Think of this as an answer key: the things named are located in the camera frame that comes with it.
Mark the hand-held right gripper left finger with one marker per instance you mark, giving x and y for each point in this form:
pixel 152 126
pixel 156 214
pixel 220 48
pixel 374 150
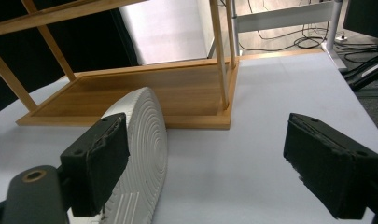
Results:
pixel 96 161

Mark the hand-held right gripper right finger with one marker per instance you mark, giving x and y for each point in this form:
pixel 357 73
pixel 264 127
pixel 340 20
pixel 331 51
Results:
pixel 329 168

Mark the white sneaker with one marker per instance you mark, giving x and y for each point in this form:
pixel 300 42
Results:
pixel 146 140

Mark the wooden shoe rack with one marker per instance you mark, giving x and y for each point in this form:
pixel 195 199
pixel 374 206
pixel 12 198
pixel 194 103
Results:
pixel 183 87

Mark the black stand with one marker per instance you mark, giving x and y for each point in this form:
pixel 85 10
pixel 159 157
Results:
pixel 368 73

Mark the black curtain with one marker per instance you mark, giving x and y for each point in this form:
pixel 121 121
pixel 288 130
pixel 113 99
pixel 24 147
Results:
pixel 93 40

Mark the black monitor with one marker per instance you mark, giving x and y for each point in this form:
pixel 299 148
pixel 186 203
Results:
pixel 367 15

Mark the white metal desk frame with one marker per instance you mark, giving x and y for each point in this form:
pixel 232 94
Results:
pixel 286 15

